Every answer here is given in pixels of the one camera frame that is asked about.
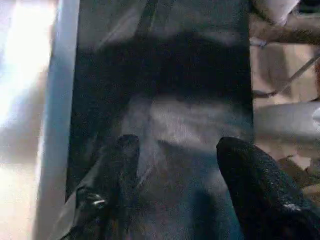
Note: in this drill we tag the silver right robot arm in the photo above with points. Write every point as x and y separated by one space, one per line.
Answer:
282 120

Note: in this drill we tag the chrome metal floor frame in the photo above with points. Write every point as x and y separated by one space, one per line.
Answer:
302 71

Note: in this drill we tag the black table mat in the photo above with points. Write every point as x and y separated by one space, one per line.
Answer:
162 62

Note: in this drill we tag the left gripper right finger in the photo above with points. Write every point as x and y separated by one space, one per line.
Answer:
262 195

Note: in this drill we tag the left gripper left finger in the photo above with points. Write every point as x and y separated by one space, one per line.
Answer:
117 175

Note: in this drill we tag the white plastic table top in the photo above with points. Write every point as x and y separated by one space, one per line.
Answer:
25 75

